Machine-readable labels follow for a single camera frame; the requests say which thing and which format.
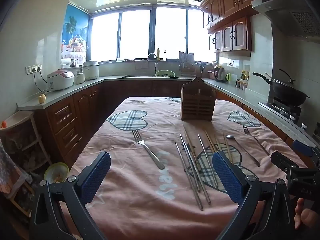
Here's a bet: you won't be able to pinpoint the pink heart-print tablecloth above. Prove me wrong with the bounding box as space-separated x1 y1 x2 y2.
60 96 308 240

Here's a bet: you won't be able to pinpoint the wooden base cabinets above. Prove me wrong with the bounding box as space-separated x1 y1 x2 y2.
35 79 320 170

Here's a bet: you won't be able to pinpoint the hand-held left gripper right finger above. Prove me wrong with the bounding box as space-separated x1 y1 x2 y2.
212 151 293 240

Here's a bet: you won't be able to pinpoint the grey stone countertop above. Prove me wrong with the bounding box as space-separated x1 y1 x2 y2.
17 76 320 148

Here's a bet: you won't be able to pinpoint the wooden wall cabinets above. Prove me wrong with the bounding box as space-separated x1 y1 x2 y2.
200 0 295 53

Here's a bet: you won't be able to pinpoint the curved kitchen faucet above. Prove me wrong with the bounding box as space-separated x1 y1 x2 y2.
147 53 159 77

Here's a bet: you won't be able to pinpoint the yellow-green bowl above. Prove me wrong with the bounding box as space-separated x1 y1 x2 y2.
44 162 70 184

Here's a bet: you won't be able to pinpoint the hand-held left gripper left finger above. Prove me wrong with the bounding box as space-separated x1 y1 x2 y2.
30 151 112 240

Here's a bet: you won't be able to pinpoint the pink and white rice cooker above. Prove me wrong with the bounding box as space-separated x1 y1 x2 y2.
47 70 75 92

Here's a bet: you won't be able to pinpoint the wide silver fork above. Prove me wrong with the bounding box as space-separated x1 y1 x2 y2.
132 129 165 170

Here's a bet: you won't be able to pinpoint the large kitchen window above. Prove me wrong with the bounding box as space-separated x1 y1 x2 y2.
89 6 218 62

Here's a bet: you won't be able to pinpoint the steel range hood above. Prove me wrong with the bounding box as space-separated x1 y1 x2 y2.
251 0 320 37

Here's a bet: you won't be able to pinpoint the black wok with lid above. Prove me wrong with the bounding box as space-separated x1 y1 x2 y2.
252 69 310 106

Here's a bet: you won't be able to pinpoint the beige storage shelf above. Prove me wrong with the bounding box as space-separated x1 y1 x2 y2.
0 110 52 220

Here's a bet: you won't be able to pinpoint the wooden utensil holder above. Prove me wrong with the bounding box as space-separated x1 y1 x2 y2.
180 77 217 122

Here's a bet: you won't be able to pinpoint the tropical fruit wall poster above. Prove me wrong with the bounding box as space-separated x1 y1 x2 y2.
61 4 90 60

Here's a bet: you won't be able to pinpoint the wall power outlet with cords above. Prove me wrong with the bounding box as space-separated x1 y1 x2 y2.
26 65 49 92

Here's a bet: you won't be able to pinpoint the gas stove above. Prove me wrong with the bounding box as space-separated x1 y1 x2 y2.
259 97 303 124

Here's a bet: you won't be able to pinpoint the slim dark-handled fork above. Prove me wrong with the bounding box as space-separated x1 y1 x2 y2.
243 125 270 156

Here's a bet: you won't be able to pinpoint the long metal spoon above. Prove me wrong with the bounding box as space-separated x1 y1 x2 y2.
226 134 261 167

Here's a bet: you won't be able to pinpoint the dish drying rack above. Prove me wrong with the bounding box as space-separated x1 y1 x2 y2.
179 51 198 77

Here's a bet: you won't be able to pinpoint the steel electric kettle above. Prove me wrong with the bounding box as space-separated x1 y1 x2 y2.
213 65 227 82

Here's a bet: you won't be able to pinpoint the green colander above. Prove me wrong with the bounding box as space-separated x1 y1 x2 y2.
155 70 175 78

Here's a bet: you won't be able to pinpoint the person's right hand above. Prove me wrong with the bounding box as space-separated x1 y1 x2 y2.
294 197 320 230

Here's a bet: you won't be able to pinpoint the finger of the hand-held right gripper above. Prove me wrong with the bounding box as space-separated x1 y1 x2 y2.
270 151 300 178
292 140 320 158

